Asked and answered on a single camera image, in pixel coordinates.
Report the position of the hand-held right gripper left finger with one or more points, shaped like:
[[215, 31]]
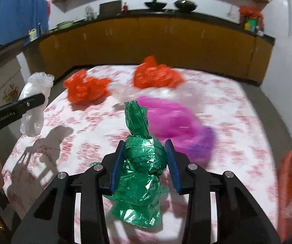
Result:
[[116, 167]]

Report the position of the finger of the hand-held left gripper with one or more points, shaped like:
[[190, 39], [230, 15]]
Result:
[[32, 102]]

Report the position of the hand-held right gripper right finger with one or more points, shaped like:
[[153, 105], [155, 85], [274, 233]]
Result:
[[173, 167]]

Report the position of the white translucent plastic bag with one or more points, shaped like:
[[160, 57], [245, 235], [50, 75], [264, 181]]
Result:
[[37, 83]]

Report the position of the emerald green plastic bag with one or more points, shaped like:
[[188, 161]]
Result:
[[141, 157]]

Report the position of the magenta plastic bag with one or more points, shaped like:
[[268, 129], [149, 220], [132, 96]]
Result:
[[171, 122]]

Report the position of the orange plastic bag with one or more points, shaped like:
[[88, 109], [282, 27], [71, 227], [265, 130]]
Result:
[[153, 75], [85, 89]]

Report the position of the clear plastic bag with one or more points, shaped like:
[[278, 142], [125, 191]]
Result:
[[121, 92]]

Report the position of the green basin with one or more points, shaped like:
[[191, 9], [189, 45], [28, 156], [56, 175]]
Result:
[[65, 25]]

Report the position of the floral white tablecloth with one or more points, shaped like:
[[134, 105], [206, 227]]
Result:
[[237, 106]]

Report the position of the blue hanging cloth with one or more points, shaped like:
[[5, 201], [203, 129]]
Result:
[[16, 10]]

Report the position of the bagged glass jars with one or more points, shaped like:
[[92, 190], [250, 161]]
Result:
[[91, 13]]

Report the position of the dark cutting board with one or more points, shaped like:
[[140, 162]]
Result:
[[110, 9]]

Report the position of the wooden base cabinet row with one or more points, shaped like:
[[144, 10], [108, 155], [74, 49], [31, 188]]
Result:
[[161, 40]]

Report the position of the red bottle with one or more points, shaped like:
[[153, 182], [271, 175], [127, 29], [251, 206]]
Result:
[[125, 7]]

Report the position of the black kitchen countertop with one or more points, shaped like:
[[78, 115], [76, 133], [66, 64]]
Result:
[[212, 17]]

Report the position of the white cup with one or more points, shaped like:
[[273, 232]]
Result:
[[260, 33]]

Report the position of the yellow green box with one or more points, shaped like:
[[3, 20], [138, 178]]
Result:
[[249, 26]]

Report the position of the black wok with lid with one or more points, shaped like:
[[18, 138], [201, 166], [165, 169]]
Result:
[[185, 5]]

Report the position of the orange bag on bottles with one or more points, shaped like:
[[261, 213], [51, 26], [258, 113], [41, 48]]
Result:
[[250, 13]]

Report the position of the floral wall sticker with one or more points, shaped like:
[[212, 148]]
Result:
[[11, 93]]

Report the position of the wall power outlet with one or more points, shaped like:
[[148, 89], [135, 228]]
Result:
[[230, 14]]

